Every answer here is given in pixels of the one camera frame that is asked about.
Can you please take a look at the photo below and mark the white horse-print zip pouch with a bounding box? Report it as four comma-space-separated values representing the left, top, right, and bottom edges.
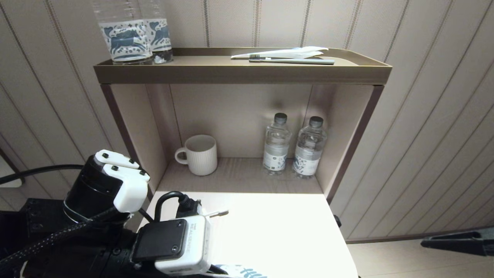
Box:
210, 264, 267, 278

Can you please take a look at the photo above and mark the white ribbed ceramic mug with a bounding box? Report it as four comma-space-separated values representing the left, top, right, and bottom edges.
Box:
174, 135, 218, 176

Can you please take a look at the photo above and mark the small clear water bottle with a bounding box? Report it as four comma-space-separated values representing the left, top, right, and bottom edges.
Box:
263, 113, 292, 175
292, 116, 327, 179

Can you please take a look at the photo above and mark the beige open shelf cabinet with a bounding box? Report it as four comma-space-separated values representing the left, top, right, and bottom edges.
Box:
100, 83, 384, 201

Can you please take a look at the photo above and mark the brass coloured tray shelf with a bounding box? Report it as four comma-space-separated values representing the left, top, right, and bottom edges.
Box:
94, 47, 392, 85

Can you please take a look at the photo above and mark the large bottle horse print label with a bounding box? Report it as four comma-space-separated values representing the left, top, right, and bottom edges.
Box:
93, 0, 154, 64
139, 0, 174, 64

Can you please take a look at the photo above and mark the grey-green toothbrush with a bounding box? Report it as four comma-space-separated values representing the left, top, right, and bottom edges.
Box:
249, 54, 335, 65

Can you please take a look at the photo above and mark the white paper wrapper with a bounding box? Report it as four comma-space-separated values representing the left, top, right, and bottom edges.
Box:
231, 46, 328, 60

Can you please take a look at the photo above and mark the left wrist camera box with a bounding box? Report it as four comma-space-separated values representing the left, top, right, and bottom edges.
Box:
131, 215, 212, 275

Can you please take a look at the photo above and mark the left arm braided black cable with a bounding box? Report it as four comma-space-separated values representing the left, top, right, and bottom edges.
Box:
0, 207, 116, 271

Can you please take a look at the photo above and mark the left camera short black cable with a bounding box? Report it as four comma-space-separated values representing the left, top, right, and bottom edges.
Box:
154, 191, 202, 222

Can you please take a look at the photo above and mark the left arm smooth black cable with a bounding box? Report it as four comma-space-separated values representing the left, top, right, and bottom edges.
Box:
0, 165, 83, 185

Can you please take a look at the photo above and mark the white dark-framed wall panel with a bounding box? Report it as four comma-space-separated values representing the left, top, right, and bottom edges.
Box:
0, 156, 26, 188

